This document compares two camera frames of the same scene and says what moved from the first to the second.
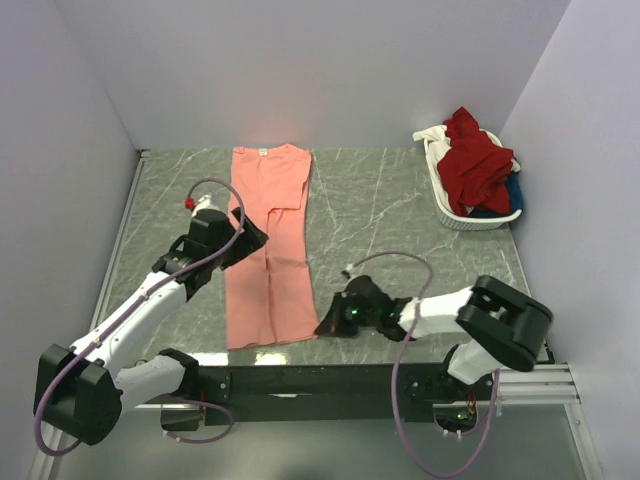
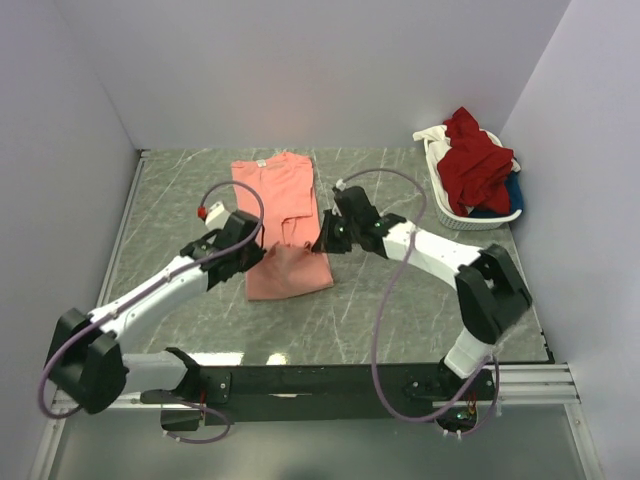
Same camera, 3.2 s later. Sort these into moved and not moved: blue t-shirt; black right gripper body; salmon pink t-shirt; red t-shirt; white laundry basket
Moved: black right gripper body; salmon pink t-shirt
Not moved: blue t-shirt; white laundry basket; red t-shirt
